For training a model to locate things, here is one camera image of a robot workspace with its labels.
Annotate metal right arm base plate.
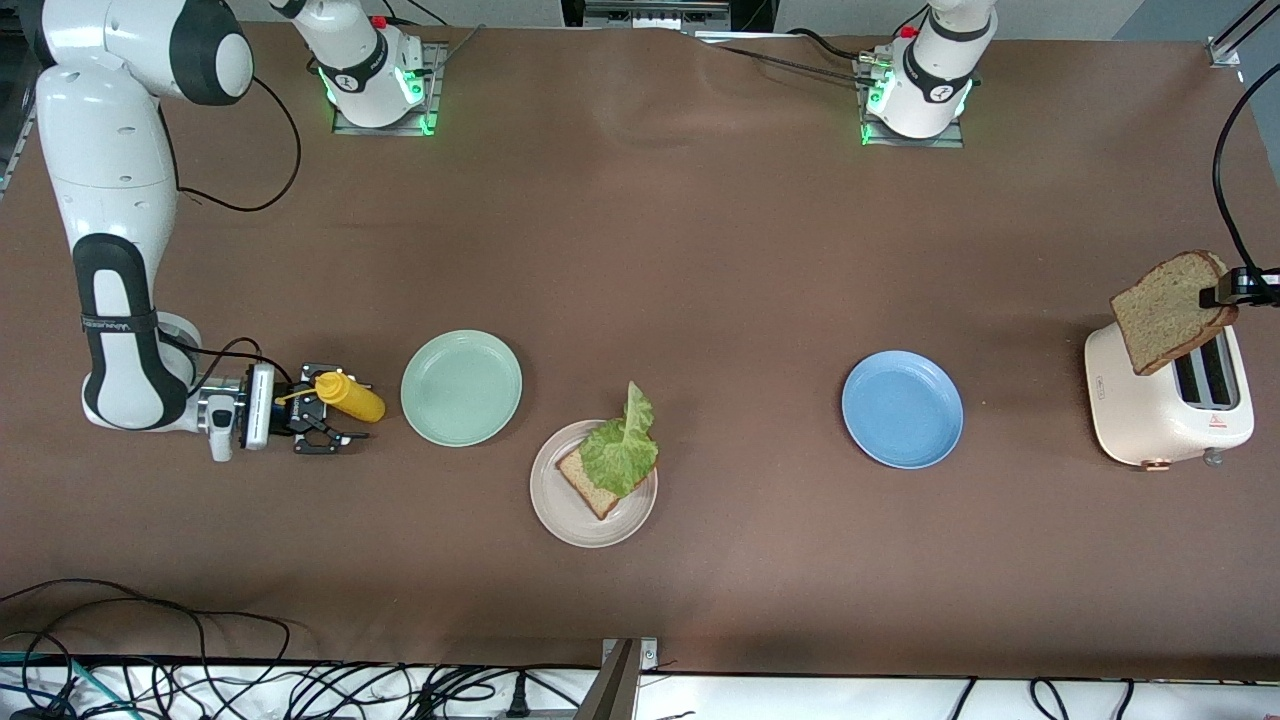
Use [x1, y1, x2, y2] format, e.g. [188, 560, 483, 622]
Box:
[332, 40, 448, 137]

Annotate blue plate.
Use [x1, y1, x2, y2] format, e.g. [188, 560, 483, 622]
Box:
[841, 350, 965, 470]

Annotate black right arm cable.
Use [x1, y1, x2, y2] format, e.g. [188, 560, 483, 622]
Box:
[175, 75, 303, 214]

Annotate beige plate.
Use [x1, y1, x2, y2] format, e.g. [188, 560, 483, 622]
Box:
[529, 419, 659, 549]

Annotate green plate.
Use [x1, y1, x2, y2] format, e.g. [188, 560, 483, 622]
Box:
[400, 329, 524, 448]

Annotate cream white toaster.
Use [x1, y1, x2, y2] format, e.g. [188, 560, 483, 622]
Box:
[1085, 322, 1256, 471]

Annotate aluminium rail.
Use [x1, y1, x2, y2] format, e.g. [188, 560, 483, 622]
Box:
[1205, 0, 1273, 69]

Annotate yellow squeeze bottle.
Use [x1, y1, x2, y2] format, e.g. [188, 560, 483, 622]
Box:
[274, 371, 387, 425]

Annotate teal cable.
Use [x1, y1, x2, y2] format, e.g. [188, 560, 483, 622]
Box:
[0, 650, 111, 713]

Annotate white power strip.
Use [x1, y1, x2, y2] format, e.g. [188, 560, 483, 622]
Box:
[583, 0, 731, 31]

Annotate green lettuce leaf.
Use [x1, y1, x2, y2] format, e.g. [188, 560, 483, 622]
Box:
[578, 381, 659, 499]

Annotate grey metal post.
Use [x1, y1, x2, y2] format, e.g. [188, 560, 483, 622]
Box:
[585, 637, 659, 720]

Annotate brown bread slice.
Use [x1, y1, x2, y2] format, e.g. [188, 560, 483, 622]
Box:
[1110, 250, 1241, 377]
[556, 445, 656, 521]

